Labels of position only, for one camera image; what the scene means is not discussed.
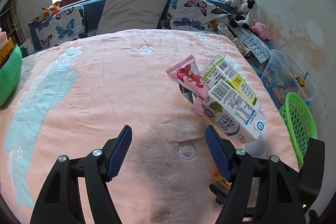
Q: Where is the white blue milk carton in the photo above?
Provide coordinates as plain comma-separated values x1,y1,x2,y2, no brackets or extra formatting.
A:
202,80,266,145

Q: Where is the yellow green milk carton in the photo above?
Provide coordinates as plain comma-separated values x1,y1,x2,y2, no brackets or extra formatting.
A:
201,53,262,110

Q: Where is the pink snack wrapper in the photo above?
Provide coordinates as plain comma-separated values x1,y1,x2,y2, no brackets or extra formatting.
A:
165,55,210,115

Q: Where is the orange peel scrap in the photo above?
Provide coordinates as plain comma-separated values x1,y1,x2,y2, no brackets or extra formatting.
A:
213,168,231,187

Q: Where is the green plastic basket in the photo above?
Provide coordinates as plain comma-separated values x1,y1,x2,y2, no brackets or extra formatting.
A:
279,92,318,166

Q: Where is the pink quilted blanket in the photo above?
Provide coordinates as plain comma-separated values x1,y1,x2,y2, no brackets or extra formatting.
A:
1,30,298,223

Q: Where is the yellow toy truck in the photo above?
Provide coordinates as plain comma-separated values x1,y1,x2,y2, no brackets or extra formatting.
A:
292,73,307,93

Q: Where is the clear plastic toy bin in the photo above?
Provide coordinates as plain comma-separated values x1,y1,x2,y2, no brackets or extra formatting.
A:
261,50,315,109

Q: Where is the patterned grey cloth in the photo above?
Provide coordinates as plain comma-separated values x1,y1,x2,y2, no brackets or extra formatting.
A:
231,26,271,64

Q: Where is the beige crumpled clothing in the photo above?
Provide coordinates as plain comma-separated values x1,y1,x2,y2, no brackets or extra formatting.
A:
218,23,251,57

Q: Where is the pink plush toy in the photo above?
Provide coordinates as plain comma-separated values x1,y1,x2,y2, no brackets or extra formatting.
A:
251,19,271,41

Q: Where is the left butterfly pillow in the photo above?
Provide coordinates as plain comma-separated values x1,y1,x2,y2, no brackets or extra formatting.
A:
30,5,86,51

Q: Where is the butterfly pillow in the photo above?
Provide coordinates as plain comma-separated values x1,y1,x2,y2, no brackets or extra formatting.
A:
158,0,232,34
30,5,86,51

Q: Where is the green round cushion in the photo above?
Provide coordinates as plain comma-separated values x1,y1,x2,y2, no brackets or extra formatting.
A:
0,46,23,106

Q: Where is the black white cow plush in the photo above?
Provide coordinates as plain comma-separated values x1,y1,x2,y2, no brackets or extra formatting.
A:
230,0,258,30

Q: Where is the grey pillow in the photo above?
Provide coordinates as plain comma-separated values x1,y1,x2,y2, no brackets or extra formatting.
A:
96,0,168,35

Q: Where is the right butterfly pillow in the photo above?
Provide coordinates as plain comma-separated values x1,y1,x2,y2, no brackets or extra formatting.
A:
158,0,232,34

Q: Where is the grey raccoon plush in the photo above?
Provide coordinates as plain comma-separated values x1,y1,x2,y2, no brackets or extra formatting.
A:
225,0,243,15

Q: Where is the orange fox toy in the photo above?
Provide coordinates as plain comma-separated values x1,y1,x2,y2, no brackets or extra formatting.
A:
42,1,60,19

